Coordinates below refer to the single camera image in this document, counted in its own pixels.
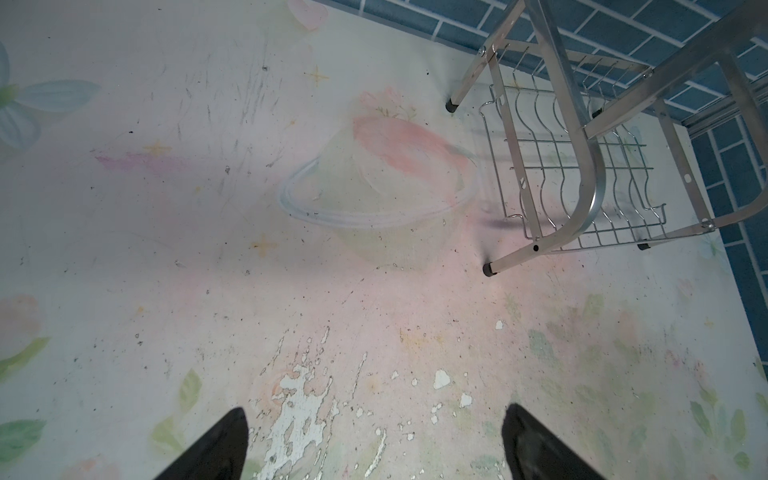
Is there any silver metal dish rack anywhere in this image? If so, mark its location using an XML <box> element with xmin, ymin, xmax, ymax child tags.
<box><xmin>445</xmin><ymin>1</ymin><xmax>767</xmax><ymax>277</ymax></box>

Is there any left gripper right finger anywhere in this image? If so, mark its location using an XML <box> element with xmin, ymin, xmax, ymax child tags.
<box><xmin>501</xmin><ymin>403</ymin><xmax>604</xmax><ymax>480</ymax></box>

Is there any right corner aluminium post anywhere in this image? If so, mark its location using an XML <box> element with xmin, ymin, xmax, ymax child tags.
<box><xmin>681</xmin><ymin>74</ymin><xmax>767</xmax><ymax>138</ymax></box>

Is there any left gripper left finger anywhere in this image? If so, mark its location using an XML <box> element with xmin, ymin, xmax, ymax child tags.
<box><xmin>156</xmin><ymin>407</ymin><xmax>248</xmax><ymax>480</ymax></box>

